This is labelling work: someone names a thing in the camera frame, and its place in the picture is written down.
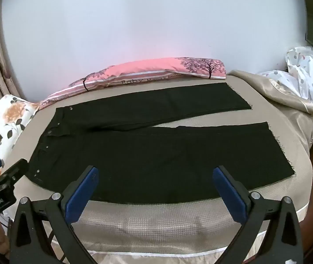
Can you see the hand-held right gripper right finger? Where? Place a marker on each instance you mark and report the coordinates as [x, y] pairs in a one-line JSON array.
[[228, 192]]

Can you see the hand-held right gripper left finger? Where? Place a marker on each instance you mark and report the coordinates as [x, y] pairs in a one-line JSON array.
[[80, 198]]

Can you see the black pants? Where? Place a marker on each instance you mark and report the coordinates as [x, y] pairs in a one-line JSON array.
[[159, 156]]

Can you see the white floral pillow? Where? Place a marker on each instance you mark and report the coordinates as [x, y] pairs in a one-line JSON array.
[[5, 121]]

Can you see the beige satin blanket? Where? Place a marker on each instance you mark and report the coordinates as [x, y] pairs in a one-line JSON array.
[[283, 96]]

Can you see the white dotted quilt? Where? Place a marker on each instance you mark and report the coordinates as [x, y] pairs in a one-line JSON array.
[[310, 71]]

